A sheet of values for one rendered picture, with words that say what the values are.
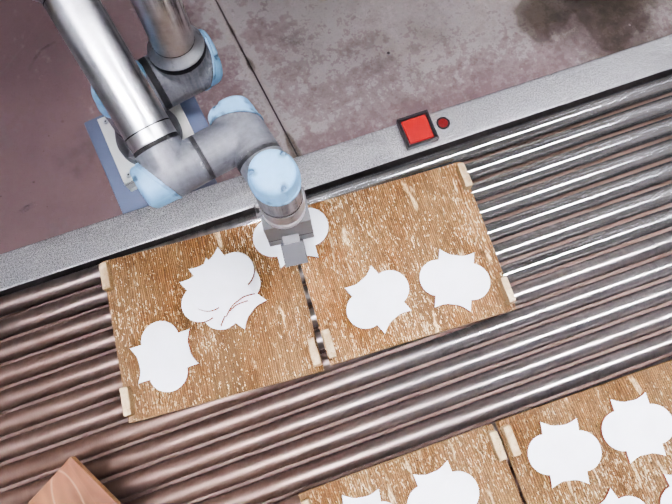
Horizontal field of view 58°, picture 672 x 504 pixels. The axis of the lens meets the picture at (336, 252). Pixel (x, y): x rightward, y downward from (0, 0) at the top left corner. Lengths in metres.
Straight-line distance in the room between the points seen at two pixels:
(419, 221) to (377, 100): 1.24
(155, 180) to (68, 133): 1.77
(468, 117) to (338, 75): 1.17
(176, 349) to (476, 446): 0.64
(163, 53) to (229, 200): 0.35
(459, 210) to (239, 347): 0.56
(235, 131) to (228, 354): 0.53
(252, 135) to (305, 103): 1.59
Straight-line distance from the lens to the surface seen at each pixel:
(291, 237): 1.10
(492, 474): 1.31
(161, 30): 1.23
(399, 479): 1.29
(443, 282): 1.31
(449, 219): 1.36
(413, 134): 1.44
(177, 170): 0.95
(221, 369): 1.31
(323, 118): 2.49
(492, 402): 1.33
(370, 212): 1.35
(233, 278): 1.28
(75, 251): 1.47
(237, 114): 0.97
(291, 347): 1.29
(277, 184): 0.89
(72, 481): 1.28
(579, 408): 1.36
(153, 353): 1.33
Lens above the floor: 2.21
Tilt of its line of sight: 75 degrees down
